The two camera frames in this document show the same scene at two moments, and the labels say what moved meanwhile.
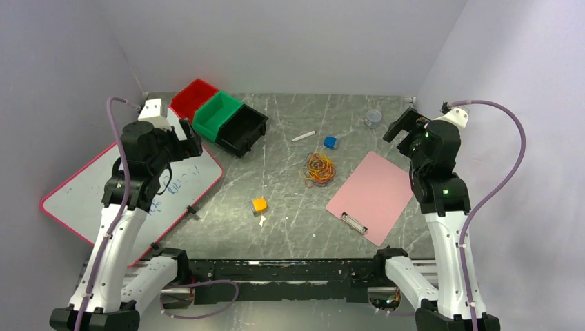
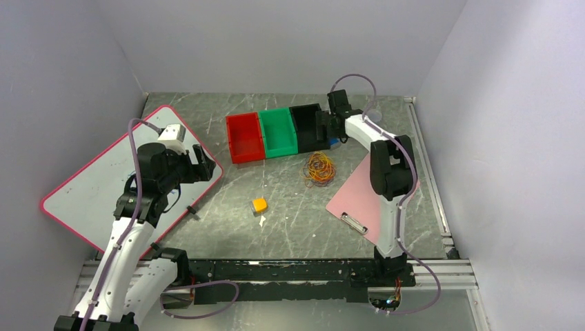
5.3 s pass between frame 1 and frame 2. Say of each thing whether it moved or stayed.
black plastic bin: moved
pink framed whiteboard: stayed
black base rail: stayed
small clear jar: stayed
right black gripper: moved
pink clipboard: stayed
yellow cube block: stayed
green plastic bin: moved
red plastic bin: moved
